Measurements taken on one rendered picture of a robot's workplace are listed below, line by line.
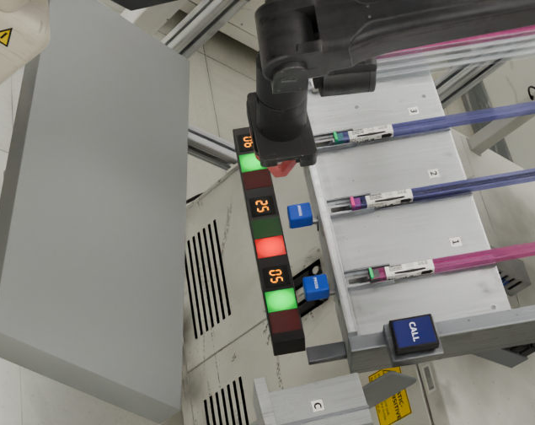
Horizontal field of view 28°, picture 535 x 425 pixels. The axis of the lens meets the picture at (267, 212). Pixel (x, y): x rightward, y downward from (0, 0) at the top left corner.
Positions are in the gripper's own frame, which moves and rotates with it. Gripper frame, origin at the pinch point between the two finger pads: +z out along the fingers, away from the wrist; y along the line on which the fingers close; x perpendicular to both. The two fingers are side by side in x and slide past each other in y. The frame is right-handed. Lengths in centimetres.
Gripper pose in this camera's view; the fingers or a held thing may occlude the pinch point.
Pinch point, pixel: (280, 170)
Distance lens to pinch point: 128.5
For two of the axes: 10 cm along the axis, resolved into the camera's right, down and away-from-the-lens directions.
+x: -9.9, 1.4, -1.0
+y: -1.7, -8.1, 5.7
